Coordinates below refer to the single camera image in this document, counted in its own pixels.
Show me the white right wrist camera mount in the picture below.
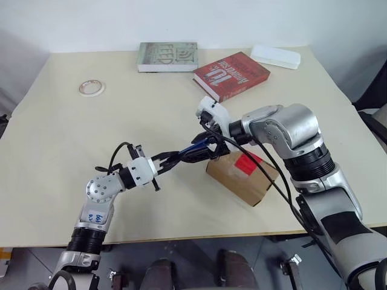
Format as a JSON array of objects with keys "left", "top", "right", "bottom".
[{"left": 195, "top": 96, "right": 234, "bottom": 143}]

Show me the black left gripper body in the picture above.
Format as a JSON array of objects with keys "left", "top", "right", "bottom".
[{"left": 149, "top": 156, "right": 163, "bottom": 193}]

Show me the black office chair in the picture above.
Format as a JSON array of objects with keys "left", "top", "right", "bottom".
[{"left": 352, "top": 59, "right": 387, "bottom": 146}]

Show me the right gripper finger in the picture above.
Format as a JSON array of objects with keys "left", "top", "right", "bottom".
[
  {"left": 180, "top": 147, "right": 219, "bottom": 164},
  {"left": 191, "top": 134, "right": 216, "bottom": 145}
]

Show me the red paperback book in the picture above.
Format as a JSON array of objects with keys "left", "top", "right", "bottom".
[{"left": 192, "top": 51, "right": 272, "bottom": 104}]

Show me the black looped cable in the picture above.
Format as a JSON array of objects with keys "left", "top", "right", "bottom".
[{"left": 47, "top": 269, "right": 77, "bottom": 290}]

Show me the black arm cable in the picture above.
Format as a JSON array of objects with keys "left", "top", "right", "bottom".
[
  {"left": 94, "top": 141, "right": 135, "bottom": 176},
  {"left": 208, "top": 132, "right": 342, "bottom": 272}
]

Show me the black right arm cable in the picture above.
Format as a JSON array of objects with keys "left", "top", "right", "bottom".
[{"left": 208, "top": 132, "right": 342, "bottom": 272}]

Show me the red tape strip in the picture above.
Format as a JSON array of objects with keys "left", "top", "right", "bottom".
[{"left": 235, "top": 153, "right": 263, "bottom": 176}]

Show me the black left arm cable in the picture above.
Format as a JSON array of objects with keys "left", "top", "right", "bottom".
[{"left": 94, "top": 141, "right": 135, "bottom": 176}]

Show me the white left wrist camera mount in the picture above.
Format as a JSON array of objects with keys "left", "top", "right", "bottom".
[{"left": 126, "top": 144, "right": 160, "bottom": 189}]

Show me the blue black pen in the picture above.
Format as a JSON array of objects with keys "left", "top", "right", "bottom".
[{"left": 178, "top": 137, "right": 217, "bottom": 158}]

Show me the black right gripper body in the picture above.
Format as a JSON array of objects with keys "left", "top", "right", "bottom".
[{"left": 200, "top": 112, "right": 231, "bottom": 160}]

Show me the beige tape roll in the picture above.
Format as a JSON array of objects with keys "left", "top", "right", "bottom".
[{"left": 78, "top": 79, "right": 107, "bottom": 98}]

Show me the brown cardboard box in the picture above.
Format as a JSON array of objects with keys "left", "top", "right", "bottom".
[{"left": 206, "top": 150, "right": 279, "bottom": 208}]

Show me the green hardcover book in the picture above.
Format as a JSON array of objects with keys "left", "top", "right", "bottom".
[{"left": 137, "top": 42, "right": 199, "bottom": 74}]

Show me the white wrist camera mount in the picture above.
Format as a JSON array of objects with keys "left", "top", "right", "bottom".
[
  {"left": 195, "top": 96, "right": 234, "bottom": 143},
  {"left": 126, "top": 144, "right": 160, "bottom": 189}
]

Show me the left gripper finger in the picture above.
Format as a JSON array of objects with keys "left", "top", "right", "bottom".
[
  {"left": 157, "top": 157, "right": 187, "bottom": 176},
  {"left": 151, "top": 150, "right": 183, "bottom": 164}
]

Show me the dark rounded shape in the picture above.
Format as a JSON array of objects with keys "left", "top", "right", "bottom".
[{"left": 216, "top": 248, "right": 256, "bottom": 290}]

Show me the yellow object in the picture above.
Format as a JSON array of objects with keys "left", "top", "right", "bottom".
[{"left": 0, "top": 246, "right": 13, "bottom": 268}]

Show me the white flat case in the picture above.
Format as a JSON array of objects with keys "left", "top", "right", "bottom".
[{"left": 250, "top": 44, "right": 302, "bottom": 71}]

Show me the metal table clamp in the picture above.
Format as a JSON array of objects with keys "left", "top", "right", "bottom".
[
  {"left": 279, "top": 253, "right": 303, "bottom": 276},
  {"left": 107, "top": 268, "right": 123, "bottom": 286}
]

